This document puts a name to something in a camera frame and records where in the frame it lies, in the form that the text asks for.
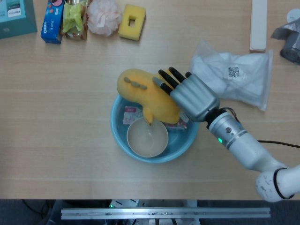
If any pink mesh bath puff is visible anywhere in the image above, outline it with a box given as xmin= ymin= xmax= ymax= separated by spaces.
xmin=87 ymin=0 xmax=122 ymax=37

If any aluminium profile rail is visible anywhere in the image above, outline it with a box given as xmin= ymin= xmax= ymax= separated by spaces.
xmin=60 ymin=207 xmax=271 ymax=220

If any white flat bar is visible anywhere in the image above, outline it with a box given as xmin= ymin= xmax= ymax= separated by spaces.
xmin=249 ymin=0 xmax=268 ymax=53

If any clear plastic bag white cloth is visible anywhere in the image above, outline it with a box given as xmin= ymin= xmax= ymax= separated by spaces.
xmin=189 ymin=39 xmax=274 ymax=112

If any yellow plush toy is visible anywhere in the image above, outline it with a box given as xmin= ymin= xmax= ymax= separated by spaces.
xmin=117 ymin=68 xmax=181 ymax=127

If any white round object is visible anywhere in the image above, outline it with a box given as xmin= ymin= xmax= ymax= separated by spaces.
xmin=286 ymin=8 xmax=300 ymax=25

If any green snack packet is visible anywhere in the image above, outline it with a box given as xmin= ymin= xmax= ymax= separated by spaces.
xmin=62 ymin=0 xmax=89 ymax=41

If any beige bowl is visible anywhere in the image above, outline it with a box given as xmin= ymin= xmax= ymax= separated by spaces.
xmin=127 ymin=117 xmax=169 ymax=158

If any blue Oreo cookie box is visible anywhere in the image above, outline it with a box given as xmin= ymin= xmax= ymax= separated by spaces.
xmin=40 ymin=0 xmax=65 ymax=44

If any light blue plastic basin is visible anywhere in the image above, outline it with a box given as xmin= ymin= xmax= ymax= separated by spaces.
xmin=110 ymin=95 xmax=200 ymax=165

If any yellow sponge with square hole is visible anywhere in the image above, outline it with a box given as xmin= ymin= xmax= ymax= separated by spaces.
xmin=118 ymin=4 xmax=146 ymax=42

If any black cable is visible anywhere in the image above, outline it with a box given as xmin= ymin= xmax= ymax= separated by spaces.
xmin=257 ymin=140 xmax=300 ymax=149

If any teal cardboard box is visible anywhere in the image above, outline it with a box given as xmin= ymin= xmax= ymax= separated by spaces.
xmin=0 ymin=0 xmax=38 ymax=40

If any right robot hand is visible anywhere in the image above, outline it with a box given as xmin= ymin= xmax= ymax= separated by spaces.
xmin=152 ymin=67 xmax=220 ymax=122

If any pink white small packet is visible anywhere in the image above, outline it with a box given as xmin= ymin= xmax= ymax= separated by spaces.
xmin=123 ymin=105 xmax=143 ymax=125

